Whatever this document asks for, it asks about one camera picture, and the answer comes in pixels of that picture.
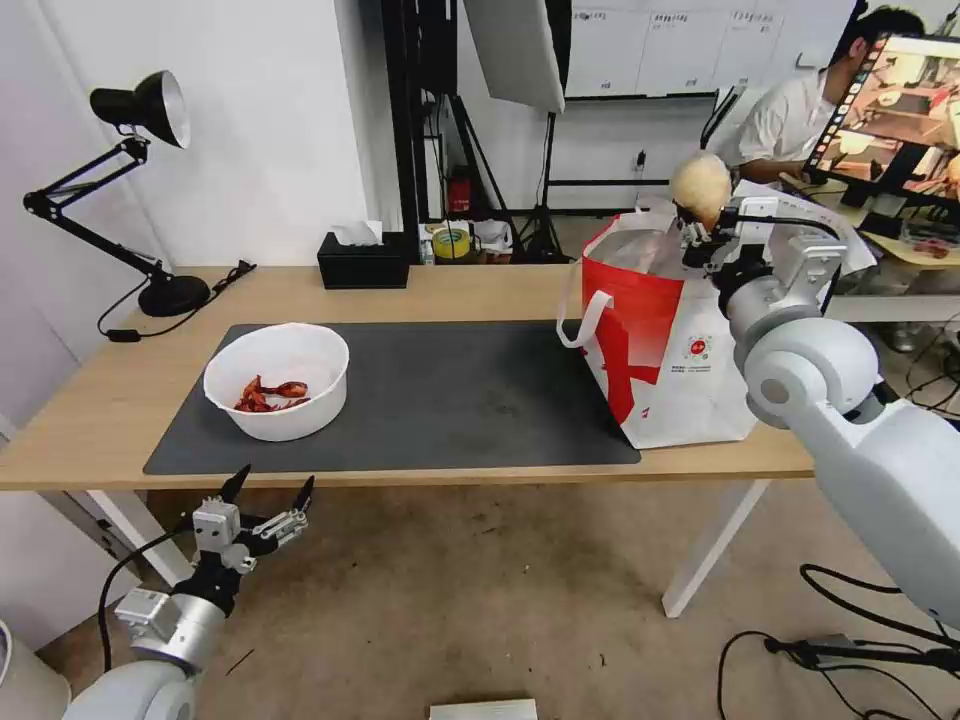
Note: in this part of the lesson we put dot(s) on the white robot front shell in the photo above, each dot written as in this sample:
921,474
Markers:
484,711

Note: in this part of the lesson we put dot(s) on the white whiteboard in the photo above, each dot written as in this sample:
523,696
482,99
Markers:
675,45

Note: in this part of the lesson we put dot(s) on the clear plastic bag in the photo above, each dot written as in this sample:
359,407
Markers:
495,236

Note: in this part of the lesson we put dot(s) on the black metal frame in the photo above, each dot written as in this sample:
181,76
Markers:
409,112

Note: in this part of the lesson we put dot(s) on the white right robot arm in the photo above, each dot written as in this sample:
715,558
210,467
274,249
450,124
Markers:
840,375

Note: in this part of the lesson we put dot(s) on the wooden table with white legs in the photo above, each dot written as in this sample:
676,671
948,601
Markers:
112,405

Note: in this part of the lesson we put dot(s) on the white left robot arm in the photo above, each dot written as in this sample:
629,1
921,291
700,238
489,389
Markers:
142,694

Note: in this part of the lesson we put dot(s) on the black desk lamp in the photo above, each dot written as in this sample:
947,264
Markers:
172,294

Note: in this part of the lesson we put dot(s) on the white round plastic bowl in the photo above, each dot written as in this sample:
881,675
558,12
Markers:
289,352

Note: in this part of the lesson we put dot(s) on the black light tripod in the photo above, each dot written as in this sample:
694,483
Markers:
546,217

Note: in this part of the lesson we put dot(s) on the white softbox light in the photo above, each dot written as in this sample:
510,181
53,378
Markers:
517,52

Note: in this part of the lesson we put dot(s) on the black tissue box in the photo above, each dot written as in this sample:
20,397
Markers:
364,266

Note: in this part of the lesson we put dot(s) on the red crayfish shells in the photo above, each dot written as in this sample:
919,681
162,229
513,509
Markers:
270,394

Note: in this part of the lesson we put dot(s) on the white cabinet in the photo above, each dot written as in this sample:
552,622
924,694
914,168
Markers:
45,570

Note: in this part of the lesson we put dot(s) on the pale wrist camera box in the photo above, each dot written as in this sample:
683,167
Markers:
757,219
216,526

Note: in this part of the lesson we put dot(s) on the pale wooden desk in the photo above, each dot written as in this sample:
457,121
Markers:
907,289

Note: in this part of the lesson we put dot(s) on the white rounded container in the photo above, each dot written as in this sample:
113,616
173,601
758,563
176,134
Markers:
30,682

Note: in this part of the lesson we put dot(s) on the dark grey table mat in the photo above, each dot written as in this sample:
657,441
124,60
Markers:
450,397

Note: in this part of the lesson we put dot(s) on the person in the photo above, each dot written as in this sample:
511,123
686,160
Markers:
780,120

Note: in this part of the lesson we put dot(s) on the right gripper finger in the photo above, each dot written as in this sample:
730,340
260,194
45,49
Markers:
691,238
726,229

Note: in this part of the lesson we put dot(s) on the red and white takeout bag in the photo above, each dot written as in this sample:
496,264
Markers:
652,352

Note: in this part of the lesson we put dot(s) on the white tissue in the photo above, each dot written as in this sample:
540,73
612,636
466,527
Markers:
356,234

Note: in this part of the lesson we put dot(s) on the black floor stand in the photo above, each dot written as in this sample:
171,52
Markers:
862,654

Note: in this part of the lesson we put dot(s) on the yellow tape roll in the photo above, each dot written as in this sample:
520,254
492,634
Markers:
451,244

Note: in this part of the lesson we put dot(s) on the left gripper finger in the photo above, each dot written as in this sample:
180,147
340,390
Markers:
234,484
292,519

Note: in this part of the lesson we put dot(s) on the red fire extinguisher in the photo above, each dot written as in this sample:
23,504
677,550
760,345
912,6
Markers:
459,191

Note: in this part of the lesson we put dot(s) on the computer monitor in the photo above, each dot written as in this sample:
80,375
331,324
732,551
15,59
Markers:
892,112

